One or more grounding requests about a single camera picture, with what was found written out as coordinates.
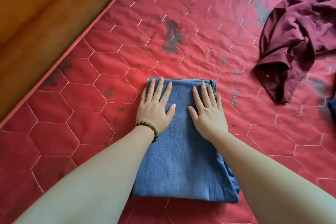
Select person's left hand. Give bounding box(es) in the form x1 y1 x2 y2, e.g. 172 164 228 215
135 77 177 135

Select person's right hand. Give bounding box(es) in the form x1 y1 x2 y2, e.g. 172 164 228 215
187 81 229 142

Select blue denim jeans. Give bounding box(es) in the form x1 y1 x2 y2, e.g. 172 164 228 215
131 77 241 204

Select red quilted mattress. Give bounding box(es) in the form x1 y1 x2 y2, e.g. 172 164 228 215
0 0 336 224

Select maroon shirt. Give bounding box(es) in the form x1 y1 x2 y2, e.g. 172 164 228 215
252 0 336 105

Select dark blue shirt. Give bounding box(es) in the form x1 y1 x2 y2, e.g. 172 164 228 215
327 94 336 125

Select person's left forearm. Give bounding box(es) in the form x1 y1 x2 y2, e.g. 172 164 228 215
13 126 155 224

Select person's right forearm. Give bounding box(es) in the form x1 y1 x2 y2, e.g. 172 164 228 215
210 132 336 224

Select dark bead bracelet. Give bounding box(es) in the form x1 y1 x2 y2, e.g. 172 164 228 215
134 121 160 143

